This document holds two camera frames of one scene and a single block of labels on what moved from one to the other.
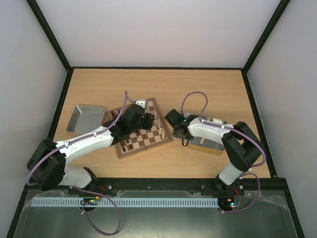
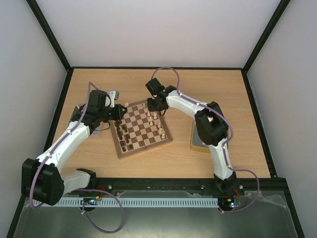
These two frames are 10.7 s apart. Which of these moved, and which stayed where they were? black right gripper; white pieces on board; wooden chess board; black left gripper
Moved: black left gripper; black right gripper
Stayed: white pieces on board; wooden chess board
